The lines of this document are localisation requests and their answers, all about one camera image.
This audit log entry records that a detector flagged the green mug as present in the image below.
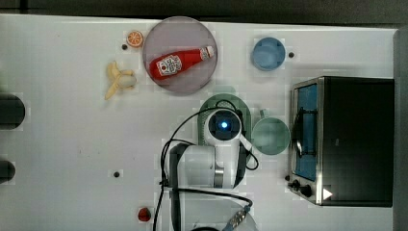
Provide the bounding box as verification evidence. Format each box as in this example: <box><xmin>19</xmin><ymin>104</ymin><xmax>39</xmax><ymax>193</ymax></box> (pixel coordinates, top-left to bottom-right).
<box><xmin>251</xmin><ymin>109</ymin><xmax>291</xmax><ymax>155</ymax></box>

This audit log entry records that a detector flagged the peeled banana toy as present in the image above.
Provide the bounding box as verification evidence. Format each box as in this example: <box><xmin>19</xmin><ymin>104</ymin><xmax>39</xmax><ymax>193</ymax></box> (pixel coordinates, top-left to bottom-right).
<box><xmin>105</xmin><ymin>62</ymin><xmax>137</xmax><ymax>100</ymax></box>

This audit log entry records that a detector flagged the blue bowl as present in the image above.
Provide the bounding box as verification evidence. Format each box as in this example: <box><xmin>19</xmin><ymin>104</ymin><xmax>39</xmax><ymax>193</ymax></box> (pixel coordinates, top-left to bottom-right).
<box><xmin>251</xmin><ymin>38</ymin><xmax>286</xmax><ymax>71</ymax></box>

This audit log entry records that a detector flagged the red ketchup bottle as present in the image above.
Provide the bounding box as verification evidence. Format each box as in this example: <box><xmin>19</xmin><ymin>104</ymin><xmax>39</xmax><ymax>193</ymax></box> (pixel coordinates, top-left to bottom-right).
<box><xmin>148</xmin><ymin>46</ymin><xmax>215</xmax><ymax>81</ymax></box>

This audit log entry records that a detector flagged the orange slice toy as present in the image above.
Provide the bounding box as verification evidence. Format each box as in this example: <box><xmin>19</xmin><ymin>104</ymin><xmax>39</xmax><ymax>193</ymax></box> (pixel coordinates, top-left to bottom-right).
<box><xmin>126</xmin><ymin>31</ymin><xmax>143</xmax><ymax>48</ymax></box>

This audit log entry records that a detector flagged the grey round plate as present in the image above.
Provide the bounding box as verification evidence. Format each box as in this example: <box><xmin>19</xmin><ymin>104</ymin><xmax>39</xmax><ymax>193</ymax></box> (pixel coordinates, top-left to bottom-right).
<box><xmin>142</xmin><ymin>16</ymin><xmax>217</xmax><ymax>94</ymax></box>

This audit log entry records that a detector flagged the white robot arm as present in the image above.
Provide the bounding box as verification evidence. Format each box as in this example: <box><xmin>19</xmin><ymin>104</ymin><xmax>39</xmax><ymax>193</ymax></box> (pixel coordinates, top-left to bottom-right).
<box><xmin>167</xmin><ymin>108</ymin><xmax>252</xmax><ymax>231</ymax></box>

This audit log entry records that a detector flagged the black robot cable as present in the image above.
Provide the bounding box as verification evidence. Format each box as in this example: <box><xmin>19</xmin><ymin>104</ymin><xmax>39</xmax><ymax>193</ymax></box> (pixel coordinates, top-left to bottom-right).
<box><xmin>152</xmin><ymin>99</ymin><xmax>260</xmax><ymax>231</ymax></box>

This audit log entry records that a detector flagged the silver toaster oven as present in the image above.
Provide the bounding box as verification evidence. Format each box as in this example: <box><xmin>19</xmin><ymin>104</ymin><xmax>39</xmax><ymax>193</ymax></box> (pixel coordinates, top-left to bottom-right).
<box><xmin>286</xmin><ymin>76</ymin><xmax>395</xmax><ymax>207</ymax></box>

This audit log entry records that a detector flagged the red strawberry toy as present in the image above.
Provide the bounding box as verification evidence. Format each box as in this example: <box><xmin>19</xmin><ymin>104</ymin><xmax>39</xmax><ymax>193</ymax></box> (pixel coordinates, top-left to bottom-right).
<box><xmin>138</xmin><ymin>207</ymin><xmax>151</xmax><ymax>222</ymax></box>

